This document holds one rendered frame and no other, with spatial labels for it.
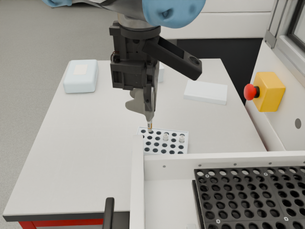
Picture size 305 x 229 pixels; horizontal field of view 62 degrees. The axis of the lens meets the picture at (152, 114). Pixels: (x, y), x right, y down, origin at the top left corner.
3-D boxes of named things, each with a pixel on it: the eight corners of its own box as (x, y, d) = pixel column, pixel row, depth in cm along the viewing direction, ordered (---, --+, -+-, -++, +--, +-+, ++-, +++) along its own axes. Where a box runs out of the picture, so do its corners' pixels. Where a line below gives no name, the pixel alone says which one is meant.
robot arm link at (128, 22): (165, -9, 43) (159, 6, 37) (164, 18, 46) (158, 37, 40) (122, -11, 44) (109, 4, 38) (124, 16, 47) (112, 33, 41)
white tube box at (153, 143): (132, 161, 60) (131, 151, 57) (139, 136, 66) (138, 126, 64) (185, 168, 58) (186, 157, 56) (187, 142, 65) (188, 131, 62)
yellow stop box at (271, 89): (256, 113, 61) (264, 87, 57) (246, 95, 67) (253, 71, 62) (277, 112, 61) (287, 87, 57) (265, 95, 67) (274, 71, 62)
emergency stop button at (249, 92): (246, 103, 61) (250, 90, 59) (241, 94, 64) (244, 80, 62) (258, 103, 61) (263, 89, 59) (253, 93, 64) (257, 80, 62)
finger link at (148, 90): (146, 102, 54) (145, 64, 49) (154, 102, 54) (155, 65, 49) (142, 115, 51) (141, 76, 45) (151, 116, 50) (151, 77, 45)
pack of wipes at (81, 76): (95, 93, 81) (93, 81, 78) (64, 94, 81) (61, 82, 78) (99, 69, 93) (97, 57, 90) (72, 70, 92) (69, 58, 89)
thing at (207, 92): (183, 98, 79) (183, 94, 78) (187, 83, 85) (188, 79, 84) (225, 105, 76) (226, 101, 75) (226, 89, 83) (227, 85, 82)
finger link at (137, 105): (128, 118, 57) (125, 82, 52) (154, 121, 57) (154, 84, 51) (125, 126, 55) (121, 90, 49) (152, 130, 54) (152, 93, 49)
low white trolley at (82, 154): (76, 316, 99) (1, 214, 50) (96, 180, 146) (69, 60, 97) (225, 309, 100) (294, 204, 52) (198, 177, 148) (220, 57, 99)
